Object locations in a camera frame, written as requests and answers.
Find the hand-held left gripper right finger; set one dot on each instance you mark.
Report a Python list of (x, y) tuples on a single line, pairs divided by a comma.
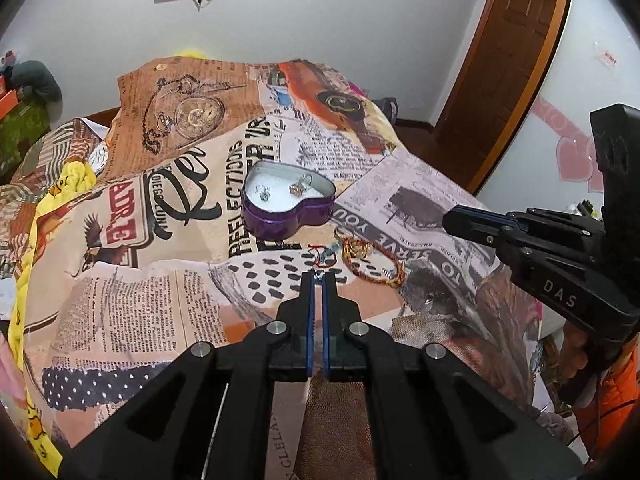
[(328, 310)]

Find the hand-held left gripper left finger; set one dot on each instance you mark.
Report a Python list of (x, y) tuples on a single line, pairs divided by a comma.
[(309, 310)]

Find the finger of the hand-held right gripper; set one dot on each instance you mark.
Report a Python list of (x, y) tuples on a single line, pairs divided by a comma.
[(550, 220), (475, 227)]

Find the small silver earring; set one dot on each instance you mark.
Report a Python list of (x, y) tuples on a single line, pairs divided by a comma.
[(317, 274)]

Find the purple heart-shaped tin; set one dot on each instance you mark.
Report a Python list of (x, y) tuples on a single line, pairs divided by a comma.
[(290, 215)]

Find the orange sleeved right forearm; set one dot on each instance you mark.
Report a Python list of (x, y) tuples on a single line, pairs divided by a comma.
[(610, 400)]

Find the person's right hand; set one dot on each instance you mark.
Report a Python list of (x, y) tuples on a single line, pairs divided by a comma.
[(575, 360)]

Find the dark shoe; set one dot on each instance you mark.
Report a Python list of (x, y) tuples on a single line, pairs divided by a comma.
[(388, 109)]

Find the brown wooden door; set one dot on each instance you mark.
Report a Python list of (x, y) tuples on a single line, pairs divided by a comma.
[(505, 70)]

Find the newspaper print blanket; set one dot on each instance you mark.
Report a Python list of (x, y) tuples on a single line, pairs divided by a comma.
[(150, 285)]

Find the yellow cartoon blanket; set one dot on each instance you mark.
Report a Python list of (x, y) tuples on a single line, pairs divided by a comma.
[(37, 430)]

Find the patchwork quilt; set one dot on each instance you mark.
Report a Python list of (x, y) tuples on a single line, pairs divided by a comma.
[(40, 160)]

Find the green cloth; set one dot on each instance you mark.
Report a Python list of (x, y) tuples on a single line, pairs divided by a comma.
[(20, 135)]

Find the orange box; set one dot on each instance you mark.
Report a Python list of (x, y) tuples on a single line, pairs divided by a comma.
[(7, 97)]

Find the pink heart wall stickers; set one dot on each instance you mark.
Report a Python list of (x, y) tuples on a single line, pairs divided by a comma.
[(575, 160)]

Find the white wall sticker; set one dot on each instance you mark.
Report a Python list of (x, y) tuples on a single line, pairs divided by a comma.
[(607, 57)]

